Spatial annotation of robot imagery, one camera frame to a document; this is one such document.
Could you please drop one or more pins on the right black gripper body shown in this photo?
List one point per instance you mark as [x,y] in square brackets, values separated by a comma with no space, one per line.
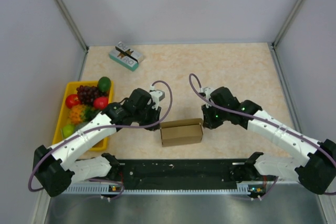
[215,116]

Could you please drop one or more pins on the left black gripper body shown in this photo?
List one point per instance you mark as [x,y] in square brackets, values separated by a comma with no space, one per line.
[148,116]

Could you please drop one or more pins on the brown cardboard box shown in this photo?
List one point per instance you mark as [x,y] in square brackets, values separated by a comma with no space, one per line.
[181,132]

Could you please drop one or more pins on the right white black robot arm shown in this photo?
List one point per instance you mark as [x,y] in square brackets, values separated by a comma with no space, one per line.
[311,162]

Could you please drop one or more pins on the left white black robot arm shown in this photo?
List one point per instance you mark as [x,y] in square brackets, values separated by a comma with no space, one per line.
[58,166]

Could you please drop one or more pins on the red tomato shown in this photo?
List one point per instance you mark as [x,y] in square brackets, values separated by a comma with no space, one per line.
[100,103]

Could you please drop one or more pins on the green avocado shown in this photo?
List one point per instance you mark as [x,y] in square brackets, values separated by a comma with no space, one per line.
[104,84]

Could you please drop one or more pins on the dark purple grape bunch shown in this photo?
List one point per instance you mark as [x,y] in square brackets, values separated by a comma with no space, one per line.
[87,94]

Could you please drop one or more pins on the white teal printed carton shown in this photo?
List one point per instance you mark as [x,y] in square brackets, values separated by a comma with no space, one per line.
[126,56]

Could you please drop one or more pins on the orange bumpy fruit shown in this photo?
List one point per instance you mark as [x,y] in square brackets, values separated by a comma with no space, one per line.
[77,114]

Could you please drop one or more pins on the red apple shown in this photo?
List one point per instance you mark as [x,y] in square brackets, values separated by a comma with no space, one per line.
[72,100]

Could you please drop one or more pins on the green lime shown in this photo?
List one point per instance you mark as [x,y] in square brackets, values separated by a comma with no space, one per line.
[67,130]

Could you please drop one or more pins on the yellow plastic tray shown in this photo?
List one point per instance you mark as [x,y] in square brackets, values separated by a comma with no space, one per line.
[91,112]

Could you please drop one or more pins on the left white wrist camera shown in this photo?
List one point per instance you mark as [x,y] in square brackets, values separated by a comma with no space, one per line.
[156,96]

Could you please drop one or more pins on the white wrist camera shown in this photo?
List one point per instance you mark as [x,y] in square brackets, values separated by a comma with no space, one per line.
[205,92]
[156,96]

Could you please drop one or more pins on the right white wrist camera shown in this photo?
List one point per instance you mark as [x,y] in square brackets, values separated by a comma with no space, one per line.
[205,92]

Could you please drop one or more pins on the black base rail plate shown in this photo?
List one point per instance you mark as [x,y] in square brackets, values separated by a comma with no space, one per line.
[184,174]

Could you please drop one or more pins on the grey slotted cable duct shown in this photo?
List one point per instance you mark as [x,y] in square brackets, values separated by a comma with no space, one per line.
[100,188]

